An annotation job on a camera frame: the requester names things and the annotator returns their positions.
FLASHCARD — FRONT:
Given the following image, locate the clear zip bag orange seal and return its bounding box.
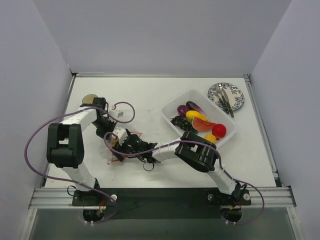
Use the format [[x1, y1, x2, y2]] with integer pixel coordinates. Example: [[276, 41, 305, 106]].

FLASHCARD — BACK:
[[99, 128, 144, 166]]

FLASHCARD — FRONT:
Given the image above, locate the fake dark grape bunch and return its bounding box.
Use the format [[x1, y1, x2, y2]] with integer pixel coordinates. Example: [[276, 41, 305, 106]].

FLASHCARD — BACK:
[[170, 115, 198, 134]]

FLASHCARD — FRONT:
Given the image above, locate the purple fake onion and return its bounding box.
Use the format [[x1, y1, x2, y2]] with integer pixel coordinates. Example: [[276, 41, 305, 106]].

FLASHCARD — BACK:
[[177, 105, 190, 117]]

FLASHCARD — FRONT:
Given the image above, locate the fake yellow banana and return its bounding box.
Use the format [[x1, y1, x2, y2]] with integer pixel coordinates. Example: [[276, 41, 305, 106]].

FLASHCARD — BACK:
[[185, 110, 207, 121]]

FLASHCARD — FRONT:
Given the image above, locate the fake watermelon slice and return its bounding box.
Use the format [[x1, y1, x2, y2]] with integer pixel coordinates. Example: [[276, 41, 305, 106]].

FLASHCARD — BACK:
[[191, 117, 217, 132]]

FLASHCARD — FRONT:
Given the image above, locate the fake purple eggplant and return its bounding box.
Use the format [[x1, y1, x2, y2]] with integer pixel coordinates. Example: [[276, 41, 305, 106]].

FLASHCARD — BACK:
[[186, 101, 205, 115]]

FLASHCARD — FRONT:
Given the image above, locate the fake yellow lemon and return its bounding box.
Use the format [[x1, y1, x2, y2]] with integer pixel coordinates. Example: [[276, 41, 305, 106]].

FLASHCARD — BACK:
[[204, 133, 217, 144]]

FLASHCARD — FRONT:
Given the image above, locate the white plastic basket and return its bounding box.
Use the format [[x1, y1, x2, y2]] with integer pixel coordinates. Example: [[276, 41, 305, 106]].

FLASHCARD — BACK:
[[160, 88, 237, 148]]

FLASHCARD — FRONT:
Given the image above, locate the fake red apple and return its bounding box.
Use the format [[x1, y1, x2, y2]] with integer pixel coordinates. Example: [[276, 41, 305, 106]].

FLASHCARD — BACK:
[[211, 123, 227, 139]]

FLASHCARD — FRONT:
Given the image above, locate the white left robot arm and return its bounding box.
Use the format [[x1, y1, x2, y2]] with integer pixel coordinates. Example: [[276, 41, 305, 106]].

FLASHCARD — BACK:
[[46, 97, 116, 206]]

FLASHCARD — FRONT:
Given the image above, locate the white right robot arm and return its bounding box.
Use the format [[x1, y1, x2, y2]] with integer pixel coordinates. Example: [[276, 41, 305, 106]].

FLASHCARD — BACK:
[[104, 127, 241, 204]]

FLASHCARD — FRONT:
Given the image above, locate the fake orange persimmon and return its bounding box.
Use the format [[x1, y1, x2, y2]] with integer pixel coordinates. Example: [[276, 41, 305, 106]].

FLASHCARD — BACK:
[[107, 136, 118, 148]]

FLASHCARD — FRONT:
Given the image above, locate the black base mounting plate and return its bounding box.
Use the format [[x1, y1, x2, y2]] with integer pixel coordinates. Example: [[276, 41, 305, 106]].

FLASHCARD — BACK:
[[71, 187, 252, 222]]

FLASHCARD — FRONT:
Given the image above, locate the blue floral plate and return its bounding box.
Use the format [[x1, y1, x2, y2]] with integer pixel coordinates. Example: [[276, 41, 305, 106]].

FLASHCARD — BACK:
[[207, 82, 245, 112]]

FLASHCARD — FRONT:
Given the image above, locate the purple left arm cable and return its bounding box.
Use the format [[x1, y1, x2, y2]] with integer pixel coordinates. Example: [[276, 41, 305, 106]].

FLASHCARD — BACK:
[[23, 101, 136, 223]]

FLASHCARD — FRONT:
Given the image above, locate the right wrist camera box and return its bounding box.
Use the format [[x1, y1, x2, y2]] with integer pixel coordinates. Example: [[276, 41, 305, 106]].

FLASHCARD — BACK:
[[112, 127, 129, 146]]

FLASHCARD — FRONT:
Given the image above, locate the cream mug black handle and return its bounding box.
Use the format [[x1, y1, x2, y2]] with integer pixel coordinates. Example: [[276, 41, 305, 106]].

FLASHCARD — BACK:
[[82, 94, 98, 105]]

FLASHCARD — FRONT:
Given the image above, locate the metal spoon dark handle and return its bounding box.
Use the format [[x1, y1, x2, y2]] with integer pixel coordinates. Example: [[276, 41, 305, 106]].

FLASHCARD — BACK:
[[215, 83, 230, 114]]

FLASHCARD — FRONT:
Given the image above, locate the metal fork dark handle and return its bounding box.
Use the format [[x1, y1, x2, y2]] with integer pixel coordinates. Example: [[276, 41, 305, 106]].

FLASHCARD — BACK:
[[214, 83, 234, 118]]

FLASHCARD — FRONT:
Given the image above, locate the aluminium front rail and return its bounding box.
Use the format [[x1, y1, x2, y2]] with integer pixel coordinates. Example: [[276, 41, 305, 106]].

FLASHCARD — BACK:
[[29, 187, 296, 209]]

